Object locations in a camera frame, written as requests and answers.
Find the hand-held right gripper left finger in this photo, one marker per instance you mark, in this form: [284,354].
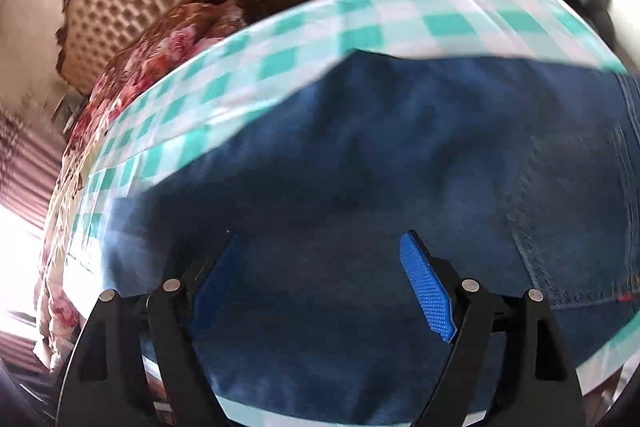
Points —
[212,287]

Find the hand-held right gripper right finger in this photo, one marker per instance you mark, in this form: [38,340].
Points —
[427,287]

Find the blue denim pants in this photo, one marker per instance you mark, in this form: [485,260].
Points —
[350,157]

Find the pink striped curtain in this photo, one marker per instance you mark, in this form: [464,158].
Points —
[27,167]

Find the red floral quilt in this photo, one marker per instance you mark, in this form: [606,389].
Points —
[150,52]

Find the teal white checked tablecloth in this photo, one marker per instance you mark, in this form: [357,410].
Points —
[400,7]

